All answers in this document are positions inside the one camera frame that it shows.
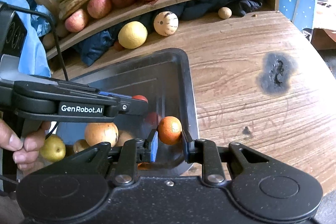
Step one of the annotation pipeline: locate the orange tangerine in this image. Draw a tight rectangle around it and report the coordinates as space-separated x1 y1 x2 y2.
115 130 134 147
158 116 182 145

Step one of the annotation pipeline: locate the pale orange persimmon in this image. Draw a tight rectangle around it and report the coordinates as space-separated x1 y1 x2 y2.
84 122 118 147

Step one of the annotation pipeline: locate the small red tomato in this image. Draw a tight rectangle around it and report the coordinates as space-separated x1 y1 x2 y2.
132 95 148 103
113 41 125 51

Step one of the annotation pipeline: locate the small brown kiwi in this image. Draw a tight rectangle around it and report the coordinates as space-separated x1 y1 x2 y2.
73 139 90 153

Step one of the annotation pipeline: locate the large yellow lemon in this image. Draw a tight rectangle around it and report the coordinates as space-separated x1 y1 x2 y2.
118 21 147 50

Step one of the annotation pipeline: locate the striped cream pepino melon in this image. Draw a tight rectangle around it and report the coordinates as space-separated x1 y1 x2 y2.
153 11 179 36

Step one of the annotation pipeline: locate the small tan round fruit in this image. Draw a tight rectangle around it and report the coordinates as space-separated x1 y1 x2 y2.
218 7 232 19

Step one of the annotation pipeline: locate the person's left hand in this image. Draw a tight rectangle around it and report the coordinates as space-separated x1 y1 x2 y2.
1 119 51 174

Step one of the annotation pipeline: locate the light blue fabric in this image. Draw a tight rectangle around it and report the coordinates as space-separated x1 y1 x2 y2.
0 0 56 78

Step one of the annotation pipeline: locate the brown kiwi on shelf left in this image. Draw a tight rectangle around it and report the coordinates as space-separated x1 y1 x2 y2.
42 32 55 51

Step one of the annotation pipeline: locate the brown kiwi on shelf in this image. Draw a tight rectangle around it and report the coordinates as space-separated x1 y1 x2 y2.
55 22 69 38
42 32 55 51

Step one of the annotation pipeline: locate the brown kiwi on shelf right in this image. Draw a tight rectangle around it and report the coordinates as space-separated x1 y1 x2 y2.
55 22 69 38

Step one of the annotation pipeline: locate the metal baking tray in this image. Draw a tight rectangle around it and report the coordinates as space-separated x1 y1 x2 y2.
26 48 199 176

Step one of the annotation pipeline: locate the dark blue cloth under shelf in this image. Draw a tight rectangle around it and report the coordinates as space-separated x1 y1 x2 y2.
75 0 264 66

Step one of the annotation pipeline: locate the leftmost red apple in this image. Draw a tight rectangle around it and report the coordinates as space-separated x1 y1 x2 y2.
64 9 90 32

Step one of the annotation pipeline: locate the black cable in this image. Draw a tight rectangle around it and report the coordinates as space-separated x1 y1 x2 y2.
4 3 70 81

